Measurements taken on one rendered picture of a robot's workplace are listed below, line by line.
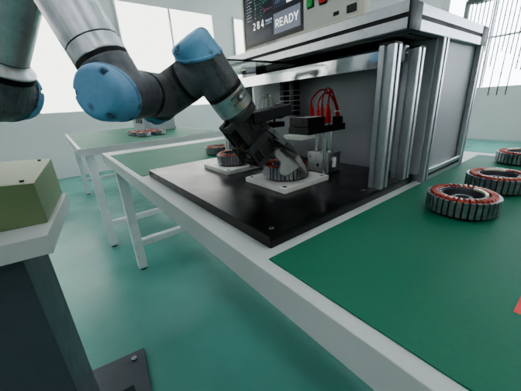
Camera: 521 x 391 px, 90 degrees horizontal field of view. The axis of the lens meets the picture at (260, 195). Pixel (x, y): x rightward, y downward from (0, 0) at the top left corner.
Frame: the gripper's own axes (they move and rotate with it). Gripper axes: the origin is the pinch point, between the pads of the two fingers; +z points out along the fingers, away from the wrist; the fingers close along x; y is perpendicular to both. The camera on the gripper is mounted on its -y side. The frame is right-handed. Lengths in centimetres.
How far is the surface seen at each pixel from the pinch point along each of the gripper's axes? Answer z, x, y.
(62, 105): -38, -472, 2
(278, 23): -22.1, -15.5, -31.5
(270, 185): -3.1, 2.6, 7.5
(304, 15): -21.7, -5.9, -31.3
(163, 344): 47, -49, 71
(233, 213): -10.3, 8.4, 19.3
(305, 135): -4.3, 2.6, -7.7
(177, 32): -11, -472, -228
